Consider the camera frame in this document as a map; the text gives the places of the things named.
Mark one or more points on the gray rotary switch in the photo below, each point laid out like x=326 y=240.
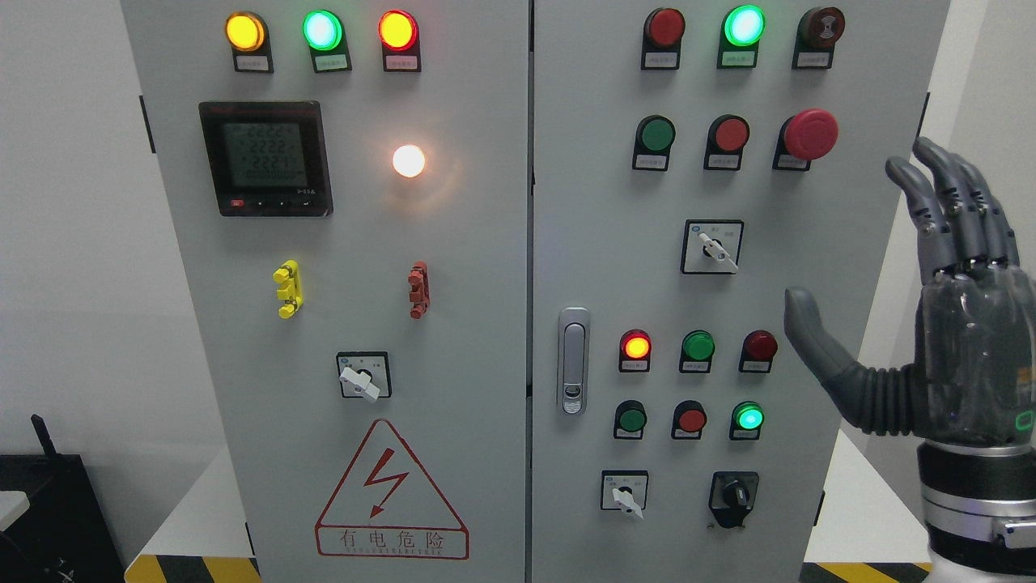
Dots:
x=624 y=491
x=712 y=247

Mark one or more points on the green indicator lamp middle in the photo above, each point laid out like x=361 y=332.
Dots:
x=697 y=352

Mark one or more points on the red emergency stop button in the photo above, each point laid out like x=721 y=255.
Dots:
x=805 y=137

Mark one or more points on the silver door latch handle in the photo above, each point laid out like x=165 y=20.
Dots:
x=572 y=379

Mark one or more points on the green indicator lamp top right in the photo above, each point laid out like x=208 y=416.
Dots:
x=741 y=32

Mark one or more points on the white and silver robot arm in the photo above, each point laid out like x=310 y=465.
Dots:
x=978 y=502

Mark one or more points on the red push button upper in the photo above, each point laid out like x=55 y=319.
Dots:
x=728 y=135

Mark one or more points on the red toggle handle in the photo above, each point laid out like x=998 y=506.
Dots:
x=419 y=289

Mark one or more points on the red push button lower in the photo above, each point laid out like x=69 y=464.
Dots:
x=689 y=420

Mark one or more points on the yellow toggle handle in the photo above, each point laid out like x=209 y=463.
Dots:
x=289 y=289

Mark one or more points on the green indicator lamp top left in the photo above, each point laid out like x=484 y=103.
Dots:
x=326 y=40

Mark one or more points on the black key selector switch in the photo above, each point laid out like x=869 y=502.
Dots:
x=732 y=497

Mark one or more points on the digital power meter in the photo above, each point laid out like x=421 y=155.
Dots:
x=267 y=159

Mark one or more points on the white glowing lamp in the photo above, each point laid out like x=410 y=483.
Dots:
x=409 y=160

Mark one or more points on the green push button upper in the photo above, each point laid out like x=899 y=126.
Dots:
x=652 y=143

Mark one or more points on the lit green push button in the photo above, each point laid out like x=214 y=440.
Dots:
x=746 y=421

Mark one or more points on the green push button lower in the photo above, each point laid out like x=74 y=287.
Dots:
x=630 y=420

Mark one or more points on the dark red buzzer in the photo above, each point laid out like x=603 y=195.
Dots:
x=819 y=30

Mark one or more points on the red indicator lamp top right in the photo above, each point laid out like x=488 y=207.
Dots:
x=663 y=32

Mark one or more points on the red-orange indicator lamp top left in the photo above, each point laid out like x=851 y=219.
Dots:
x=399 y=35

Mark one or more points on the black box with antenna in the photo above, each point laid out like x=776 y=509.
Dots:
x=62 y=536

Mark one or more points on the lit red indicator lamp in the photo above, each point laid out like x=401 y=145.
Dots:
x=635 y=349

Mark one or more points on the red push button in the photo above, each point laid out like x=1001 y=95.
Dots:
x=689 y=420
x=728 y=135

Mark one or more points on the green indicator lamp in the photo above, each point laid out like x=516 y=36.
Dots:
x=697 y=352
x=741 y=32
x=326 y=40

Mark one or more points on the yellow indicator lamp top left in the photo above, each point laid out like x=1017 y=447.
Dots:
x=248 y=37

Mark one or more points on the gray electrical cabinet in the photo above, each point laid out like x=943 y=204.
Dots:
x=527 y=113

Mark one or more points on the red high voltage warning sticker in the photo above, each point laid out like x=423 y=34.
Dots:
x=386 y=505

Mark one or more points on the left door rotary switch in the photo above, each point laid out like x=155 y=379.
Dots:
x=365 y=374

